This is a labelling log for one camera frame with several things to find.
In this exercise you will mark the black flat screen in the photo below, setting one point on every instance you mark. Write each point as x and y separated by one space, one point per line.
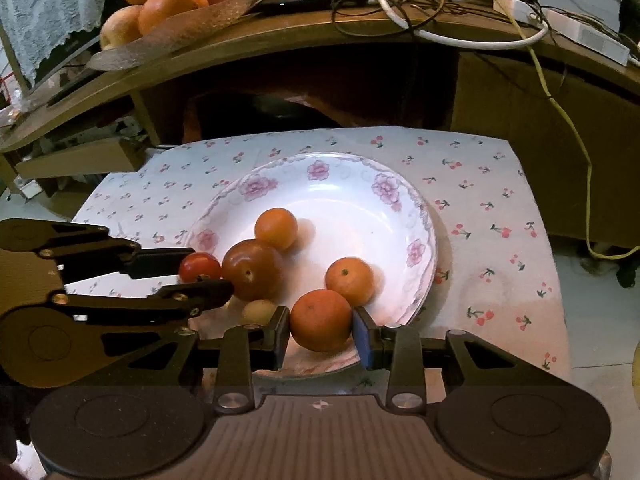
65 60

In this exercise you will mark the yellow apple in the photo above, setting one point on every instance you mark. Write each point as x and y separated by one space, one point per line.
120 27

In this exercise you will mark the small green fruit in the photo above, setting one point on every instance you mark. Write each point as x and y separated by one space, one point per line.
257 310

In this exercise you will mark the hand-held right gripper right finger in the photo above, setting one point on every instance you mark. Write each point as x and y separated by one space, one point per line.
362 340

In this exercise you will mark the long white power strip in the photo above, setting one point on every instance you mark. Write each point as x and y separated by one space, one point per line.
590 35

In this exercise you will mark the wooden desk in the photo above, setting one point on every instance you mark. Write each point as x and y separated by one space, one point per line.
500 90

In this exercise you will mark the white lace cloth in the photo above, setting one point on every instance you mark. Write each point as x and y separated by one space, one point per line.
45 10

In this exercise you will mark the large orange mandarin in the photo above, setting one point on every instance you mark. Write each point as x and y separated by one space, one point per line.
321 321

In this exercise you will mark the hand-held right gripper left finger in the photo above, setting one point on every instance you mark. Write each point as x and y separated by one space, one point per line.
280 332

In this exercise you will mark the small orange kumquat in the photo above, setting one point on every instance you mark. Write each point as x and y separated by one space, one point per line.
276 228

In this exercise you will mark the small red tomato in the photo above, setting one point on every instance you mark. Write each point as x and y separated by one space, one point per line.
200 266

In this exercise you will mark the black tablet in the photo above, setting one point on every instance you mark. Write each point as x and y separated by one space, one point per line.
320 2

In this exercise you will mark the glass fruit tray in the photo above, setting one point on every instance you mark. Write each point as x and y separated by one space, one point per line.
200 25

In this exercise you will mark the white floral plate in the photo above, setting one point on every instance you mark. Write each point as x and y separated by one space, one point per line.
350 210

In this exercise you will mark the cherry print tablecloth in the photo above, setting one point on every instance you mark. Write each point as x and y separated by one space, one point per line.
490 240

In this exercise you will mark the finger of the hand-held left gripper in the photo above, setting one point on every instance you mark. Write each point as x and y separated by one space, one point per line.
150 260
190 297

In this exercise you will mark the large dark red tomato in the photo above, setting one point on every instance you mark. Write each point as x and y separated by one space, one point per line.
252 269

